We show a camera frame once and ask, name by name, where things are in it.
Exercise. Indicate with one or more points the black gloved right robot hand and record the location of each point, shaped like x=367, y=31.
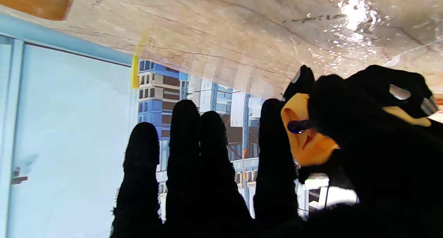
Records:
x=363, y=168

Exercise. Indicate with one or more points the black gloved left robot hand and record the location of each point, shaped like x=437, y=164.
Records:
x=384, y=89

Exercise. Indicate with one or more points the yellow orange cloth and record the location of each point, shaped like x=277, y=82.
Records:
x=311, y=141

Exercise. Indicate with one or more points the warehouse print backdrop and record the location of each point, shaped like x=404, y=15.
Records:
x=86, y=144

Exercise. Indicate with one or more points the brown wooden tray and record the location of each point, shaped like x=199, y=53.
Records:
x=38, y=1

